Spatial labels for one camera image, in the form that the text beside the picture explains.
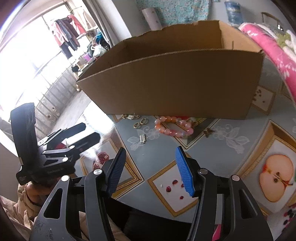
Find blue water bottle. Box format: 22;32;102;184
224;1;244;27

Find pink floral quilt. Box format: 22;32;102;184
239;23;295;104

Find wooden chair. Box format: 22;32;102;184
261;11;283;31

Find brown cardboard box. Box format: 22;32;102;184
77;21;264;120

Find pink bead bracelet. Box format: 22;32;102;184
154;115;194;139

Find fruit-pattern blue tablecloth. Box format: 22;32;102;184
80;59;295;238

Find left hand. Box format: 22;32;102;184
26;182;55;206

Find hanging clothes on rack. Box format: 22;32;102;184
51;15;86;59

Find bronze butterfly charm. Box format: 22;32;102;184
203;128;215;138

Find rolled pink mat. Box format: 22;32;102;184
142;8;162;31

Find teal floral hanging cloth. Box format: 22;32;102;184
135;0;212;26

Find beige jacket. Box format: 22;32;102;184
1;184;130;240

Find silver rhinestone clip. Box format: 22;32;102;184
139;134;146;144

